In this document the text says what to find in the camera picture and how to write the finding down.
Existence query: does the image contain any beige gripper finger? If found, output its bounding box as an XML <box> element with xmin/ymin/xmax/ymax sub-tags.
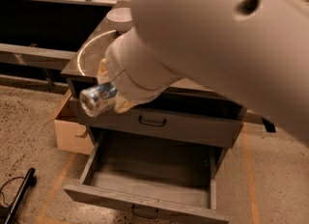
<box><xmin>113</xmin><ymin>94</ymin><xmax>137</xmax><ymax>114</ymax></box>
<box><xmin>97</xmin><ymin>58</ymin><xmax>110</xmax><ymax>84</ymax></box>

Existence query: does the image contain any silver blue redbull can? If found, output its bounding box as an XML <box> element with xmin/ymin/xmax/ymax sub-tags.
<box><xmin>79</xmin><ymin>82</ymin><xmax>117</xmax><ymax>118</ymax></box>

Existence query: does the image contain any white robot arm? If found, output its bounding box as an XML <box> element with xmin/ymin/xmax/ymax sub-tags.
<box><xmin>105</xmin><ymin>0</ymin><xmax>309</xmax><ymax>144</ymax></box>

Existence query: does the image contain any closed grey upper drawer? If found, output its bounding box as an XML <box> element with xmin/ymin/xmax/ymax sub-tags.
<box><xmin>70</xmin><ymin>98</ymin><xmax>243</xmax><ymax>148</ymax></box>

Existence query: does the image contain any grey drawer cabinet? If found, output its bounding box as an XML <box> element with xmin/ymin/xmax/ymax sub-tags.
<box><xmin>60</xmin><ymin>0</ymin><xmax>249</xmax><ymax>224</ymax></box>

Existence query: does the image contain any open grey lower drawer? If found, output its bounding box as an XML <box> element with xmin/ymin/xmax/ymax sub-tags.
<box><xmin>65</xmin><ymin>130</ymin><xmax>229</xmax><ymax>224</ymax></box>

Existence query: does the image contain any white ceramic bowl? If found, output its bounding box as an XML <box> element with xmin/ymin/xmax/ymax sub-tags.
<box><xmin>106</xmin><ymin>8</ymin><xmax>133</xmax><ymax>33</ymax></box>

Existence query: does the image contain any cardboard box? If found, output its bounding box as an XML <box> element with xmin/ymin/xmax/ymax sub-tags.
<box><xmin>44</xmin><ymin>90</ymin><xmax>94</xmax><ymax>154</ymax></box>

